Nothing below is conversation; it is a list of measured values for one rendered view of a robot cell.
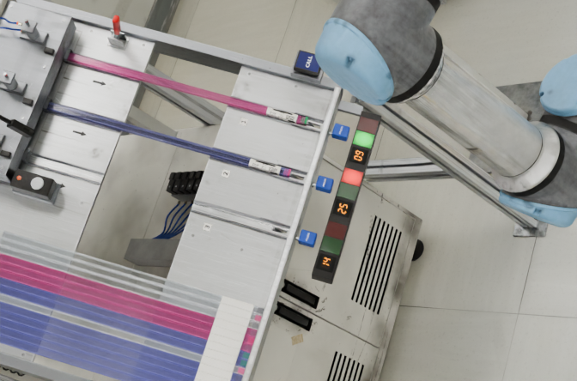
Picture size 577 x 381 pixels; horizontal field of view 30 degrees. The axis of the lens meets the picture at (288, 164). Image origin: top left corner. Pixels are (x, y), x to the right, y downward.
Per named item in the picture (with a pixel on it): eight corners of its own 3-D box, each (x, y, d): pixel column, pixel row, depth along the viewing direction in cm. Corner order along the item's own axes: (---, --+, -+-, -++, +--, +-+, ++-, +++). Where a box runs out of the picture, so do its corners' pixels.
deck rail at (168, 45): (343, 93, 214) (343, 81, 208) (340, 102, 213) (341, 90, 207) (11, 3, 222) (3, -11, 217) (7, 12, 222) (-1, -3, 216)
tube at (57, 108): (291, 172, 203) (291, 169, 202) (288, 178, 203) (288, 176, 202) (42, 101, 209) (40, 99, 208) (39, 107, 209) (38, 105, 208)
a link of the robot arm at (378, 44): (628, 160, 162) (400, -39, 130) (581, 247, 161) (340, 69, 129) (567, 143, 172) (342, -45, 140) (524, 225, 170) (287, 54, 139)
